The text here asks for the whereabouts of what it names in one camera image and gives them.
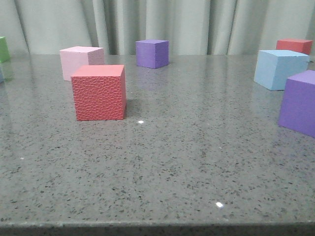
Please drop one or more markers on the grey pleated curtain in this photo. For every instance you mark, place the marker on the grey pleated curtain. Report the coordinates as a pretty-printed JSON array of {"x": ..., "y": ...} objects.
[{"x": 192, "y": 27}]

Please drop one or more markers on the large purple foam cube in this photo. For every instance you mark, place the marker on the large purple foam cube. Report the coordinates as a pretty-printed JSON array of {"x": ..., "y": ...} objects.
[{"x": 298, "y": 105}]

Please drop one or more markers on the pink foam cube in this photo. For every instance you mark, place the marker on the pink foam cube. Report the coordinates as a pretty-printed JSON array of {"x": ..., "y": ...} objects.
[{"x": 74, "y": 57}]

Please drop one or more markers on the purple foam cube at back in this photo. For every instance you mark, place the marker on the purple foam cube at back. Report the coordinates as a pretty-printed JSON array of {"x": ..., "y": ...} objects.
[{"x": 152, "y": 53}]

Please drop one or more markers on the red foam cube at back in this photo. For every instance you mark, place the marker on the red foam cube at back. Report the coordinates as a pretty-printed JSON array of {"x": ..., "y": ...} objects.
[{"x": 298, "y": 45}]

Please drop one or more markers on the textured red foam cube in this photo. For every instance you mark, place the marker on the textured red foam cube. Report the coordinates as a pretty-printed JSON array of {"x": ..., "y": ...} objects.
[{"x": 99, "y": 92}]

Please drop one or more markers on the light blue foam cube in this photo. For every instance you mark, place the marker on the light blue foam cube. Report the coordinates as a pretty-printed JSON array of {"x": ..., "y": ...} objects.
[
  {"x": 2, "y": 75},
  {"x": 273, "y": 67}
]

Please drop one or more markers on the green foam cube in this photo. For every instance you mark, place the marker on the green foam cube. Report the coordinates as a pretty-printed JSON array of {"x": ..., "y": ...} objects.
[{"x": 4, "y": 52}]

